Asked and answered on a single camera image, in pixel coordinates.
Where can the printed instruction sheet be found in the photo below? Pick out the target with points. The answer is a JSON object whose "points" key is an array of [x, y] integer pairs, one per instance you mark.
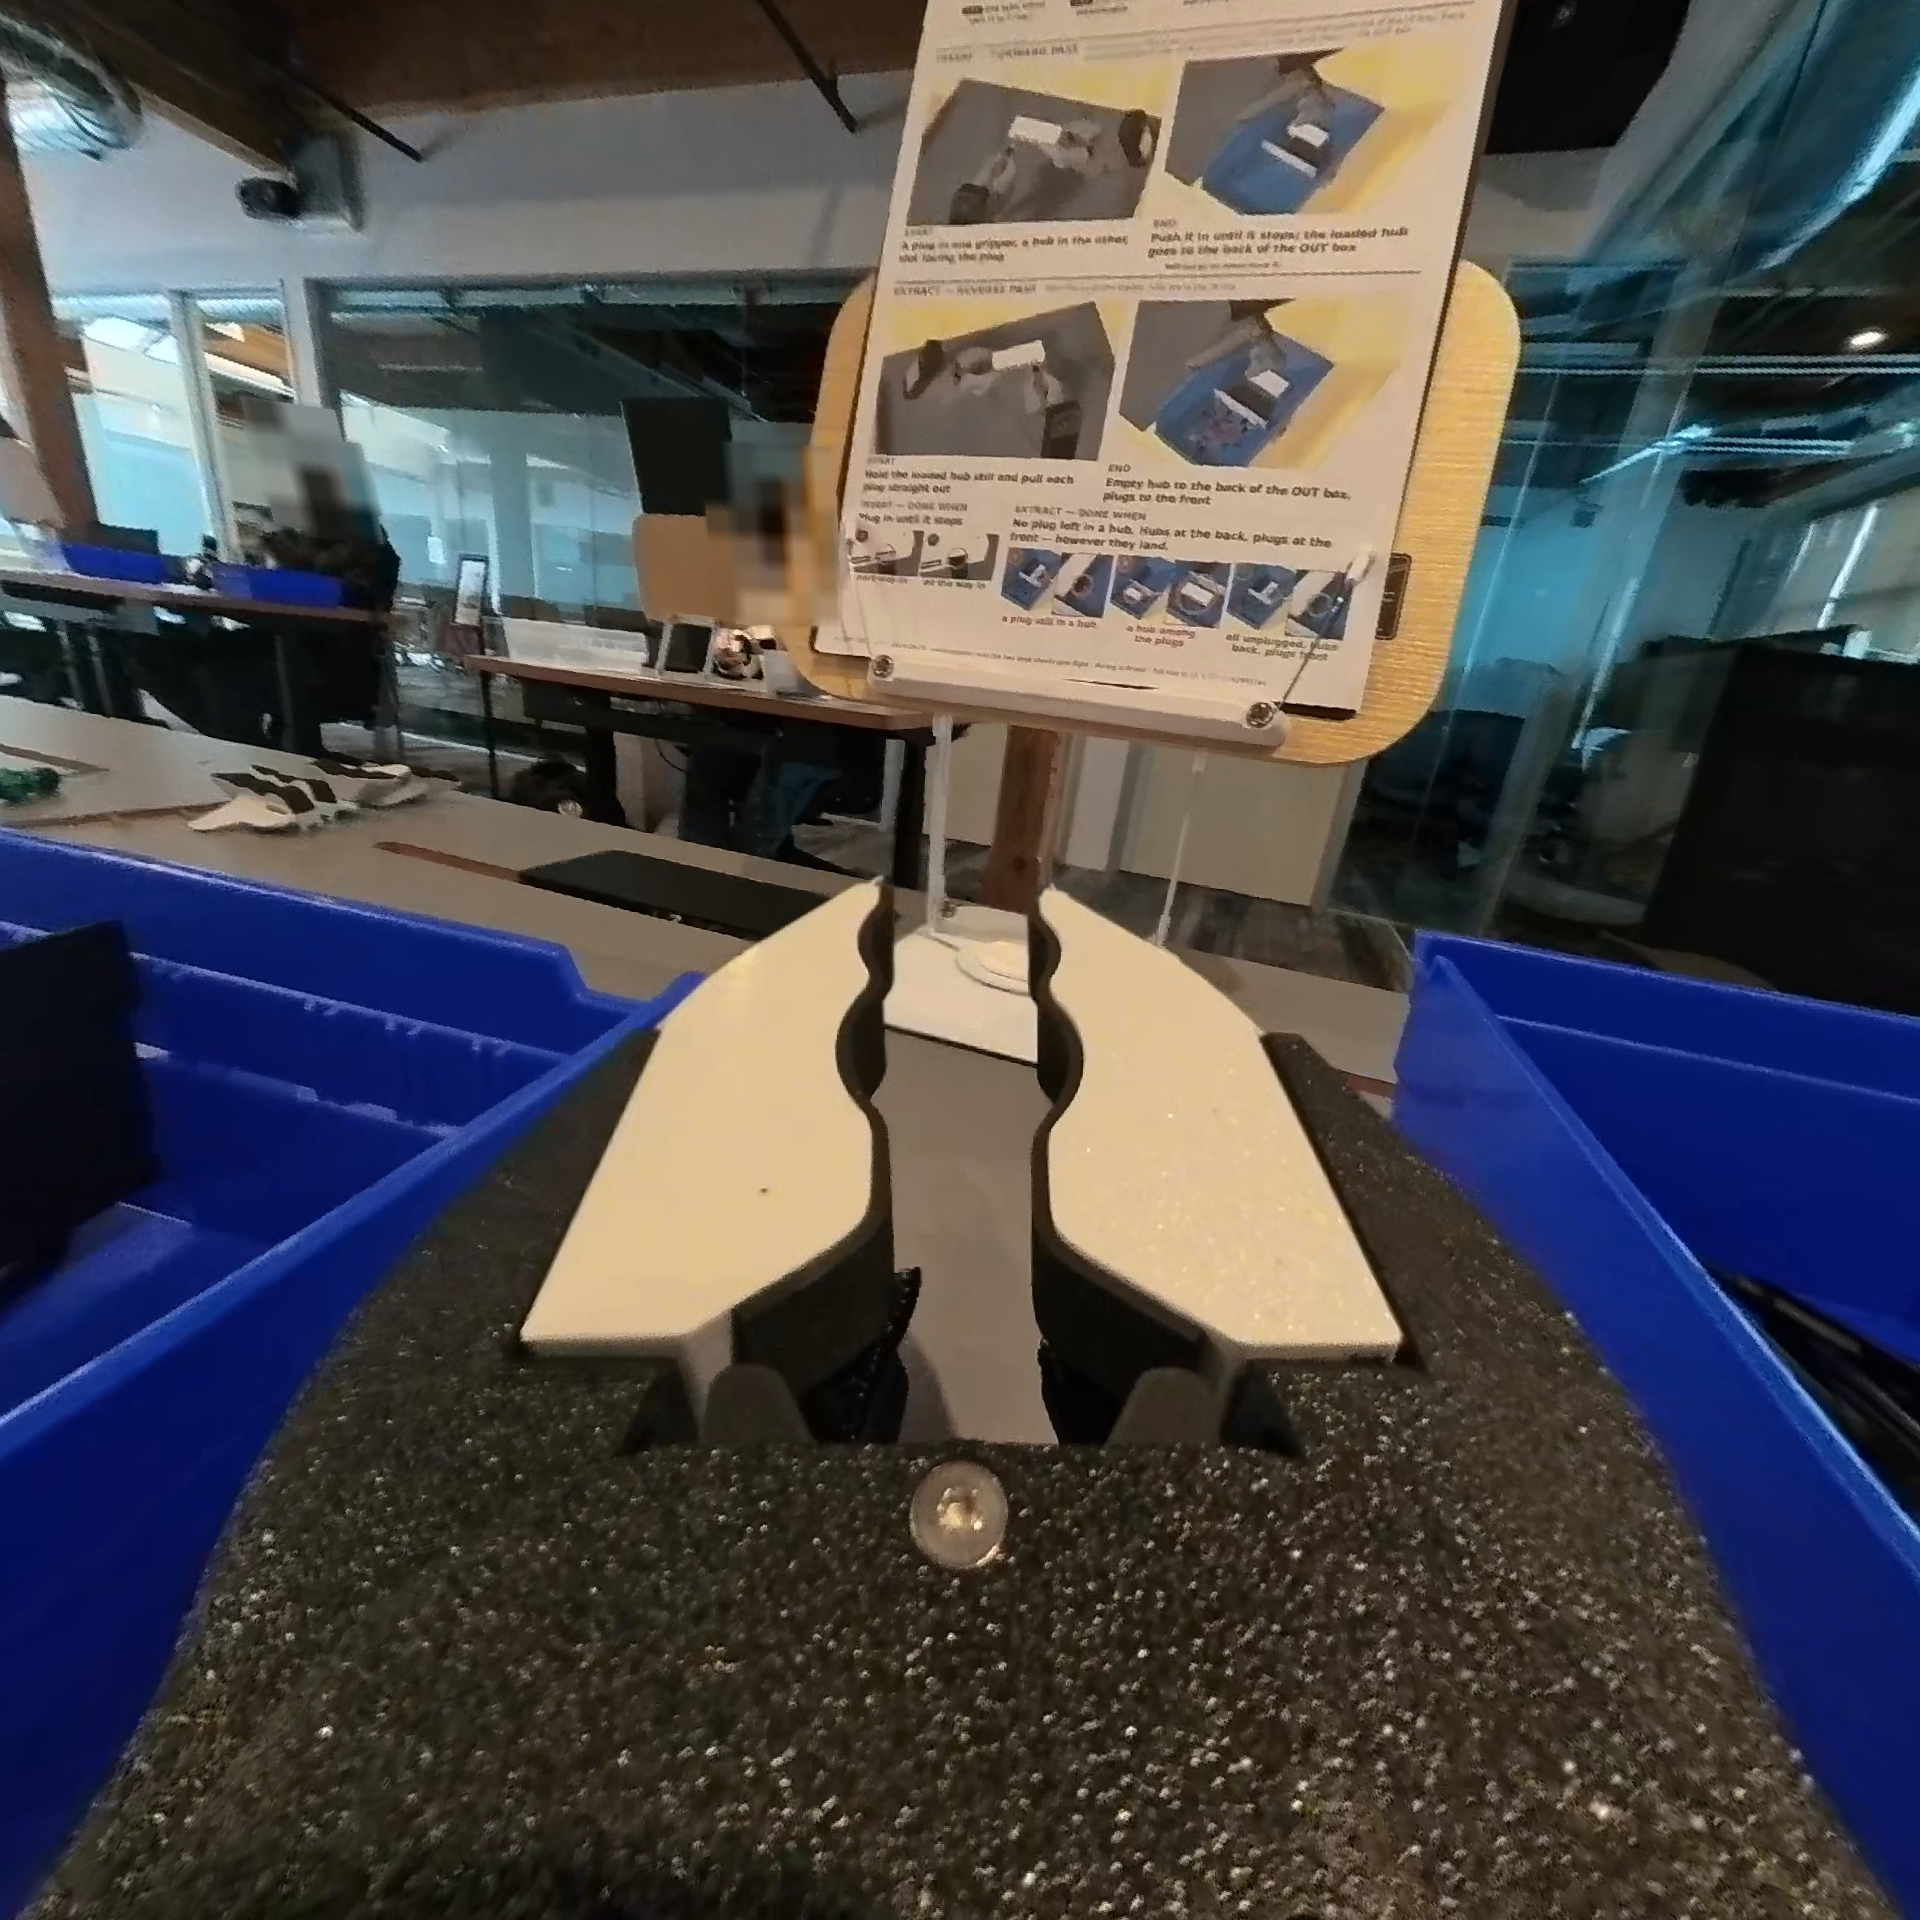
{"points": [[1170, 376]]}

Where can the brown cardboard panel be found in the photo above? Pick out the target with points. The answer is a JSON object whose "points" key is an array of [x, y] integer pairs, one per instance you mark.
{"points": [[682, 563]]}

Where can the small blue bin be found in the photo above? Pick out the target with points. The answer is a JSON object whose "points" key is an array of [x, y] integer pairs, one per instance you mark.
{"points": [[267, 586], [112, 561]]}

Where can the rounded wooden board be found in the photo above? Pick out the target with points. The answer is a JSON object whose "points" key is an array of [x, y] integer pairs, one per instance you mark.
{"points": [[1463, 524]]}

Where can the slim silver air duct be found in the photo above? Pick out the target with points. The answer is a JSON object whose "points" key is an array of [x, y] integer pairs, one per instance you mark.
{"points": [[67, 90]]}

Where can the black ceiling speaker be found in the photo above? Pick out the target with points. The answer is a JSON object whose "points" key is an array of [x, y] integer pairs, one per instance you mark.
{"points": [[323, 181]]}

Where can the small black plaque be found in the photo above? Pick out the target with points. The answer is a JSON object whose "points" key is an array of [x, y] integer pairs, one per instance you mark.
{"points": [[1399, 593]]}

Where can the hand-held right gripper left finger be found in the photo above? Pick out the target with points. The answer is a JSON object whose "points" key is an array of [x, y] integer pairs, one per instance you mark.
{"points": [[721, 1184]]}

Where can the long office desk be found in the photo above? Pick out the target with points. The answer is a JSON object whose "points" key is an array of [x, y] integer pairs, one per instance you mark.
{"points": [[148, 596]]}

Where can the wooden office desk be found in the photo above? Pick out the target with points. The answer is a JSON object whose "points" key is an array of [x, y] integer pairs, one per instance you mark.
{"points": [[569, 672]]}

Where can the black cabinet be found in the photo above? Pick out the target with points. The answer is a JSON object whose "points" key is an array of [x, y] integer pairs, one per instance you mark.
{"points": [[1769, 810]]}

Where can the small framed floor sign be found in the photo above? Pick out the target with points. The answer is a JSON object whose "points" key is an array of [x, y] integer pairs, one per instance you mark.
{"points": [[473, 588]]}

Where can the black screen panel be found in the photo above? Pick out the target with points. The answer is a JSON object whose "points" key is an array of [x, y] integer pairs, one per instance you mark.
{"points": [[675, 451]]}

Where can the wooden column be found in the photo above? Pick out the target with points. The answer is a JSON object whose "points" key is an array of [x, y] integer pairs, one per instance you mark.
{"points": [[36, 330], [1023, 810]]}

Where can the blue plastic bin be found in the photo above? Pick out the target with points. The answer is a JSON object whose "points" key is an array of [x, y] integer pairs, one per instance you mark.
{"points": [[1650, 1141], [376, 1141]]}

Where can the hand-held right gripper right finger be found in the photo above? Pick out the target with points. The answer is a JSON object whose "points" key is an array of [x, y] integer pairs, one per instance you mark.
{"points": [[1201, 1184]]}

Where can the black backpack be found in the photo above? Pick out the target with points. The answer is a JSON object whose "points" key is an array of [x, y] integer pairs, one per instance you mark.
{"points": [[546, 787]]}

